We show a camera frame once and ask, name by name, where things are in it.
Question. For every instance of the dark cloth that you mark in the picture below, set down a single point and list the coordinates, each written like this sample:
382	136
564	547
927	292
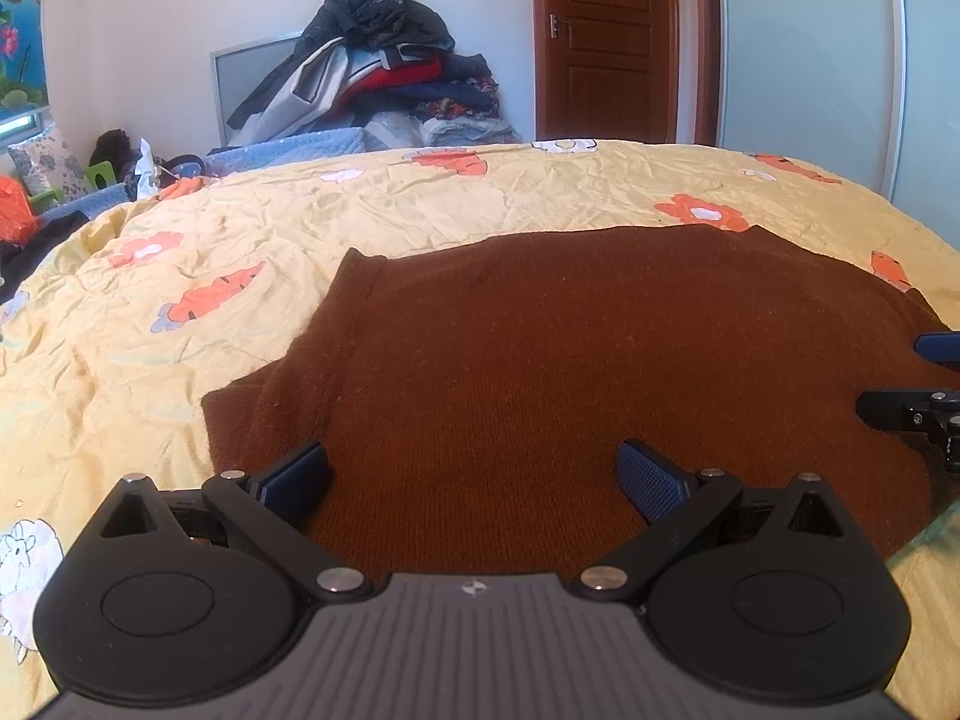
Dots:
37	251

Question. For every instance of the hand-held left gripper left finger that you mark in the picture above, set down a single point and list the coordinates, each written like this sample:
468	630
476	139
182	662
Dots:
296	474

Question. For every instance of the yellow printed blanket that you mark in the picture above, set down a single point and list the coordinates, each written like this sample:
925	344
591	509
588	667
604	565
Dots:
187	255

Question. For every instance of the green plastic chair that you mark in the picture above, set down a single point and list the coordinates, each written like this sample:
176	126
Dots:
100	176

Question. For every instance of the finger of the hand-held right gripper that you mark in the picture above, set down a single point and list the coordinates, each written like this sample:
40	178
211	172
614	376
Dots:
941	349
896	409

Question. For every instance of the white sliding wardrobe door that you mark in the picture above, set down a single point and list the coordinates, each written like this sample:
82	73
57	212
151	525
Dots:
817	67

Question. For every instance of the pile of clothes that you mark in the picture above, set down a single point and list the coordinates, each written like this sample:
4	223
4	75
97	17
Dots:
390	75

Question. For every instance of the dark plush toy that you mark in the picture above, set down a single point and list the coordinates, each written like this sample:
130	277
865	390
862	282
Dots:
112	148

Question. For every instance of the white crumpled tissue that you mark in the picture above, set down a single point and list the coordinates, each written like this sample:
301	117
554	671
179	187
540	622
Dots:
144	169

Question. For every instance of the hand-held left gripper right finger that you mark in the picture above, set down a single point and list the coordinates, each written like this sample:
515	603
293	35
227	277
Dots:
651	481

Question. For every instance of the brown wooden door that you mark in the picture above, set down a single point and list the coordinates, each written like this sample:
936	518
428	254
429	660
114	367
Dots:
607	45

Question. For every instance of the grey framed panel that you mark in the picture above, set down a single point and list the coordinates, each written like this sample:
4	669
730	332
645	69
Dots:
240	82

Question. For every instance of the brown knit sweater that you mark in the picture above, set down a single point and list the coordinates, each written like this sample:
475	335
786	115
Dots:
562	360

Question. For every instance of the floral pillow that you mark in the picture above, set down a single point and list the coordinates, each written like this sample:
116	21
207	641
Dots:
49	161

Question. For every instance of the orange cloth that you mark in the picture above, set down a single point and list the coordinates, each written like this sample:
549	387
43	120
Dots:
15	210

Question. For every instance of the white window frame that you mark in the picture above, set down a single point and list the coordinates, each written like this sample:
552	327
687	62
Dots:
21	126

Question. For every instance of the blue quilted blanket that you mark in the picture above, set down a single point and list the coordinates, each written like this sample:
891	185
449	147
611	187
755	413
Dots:
300	148

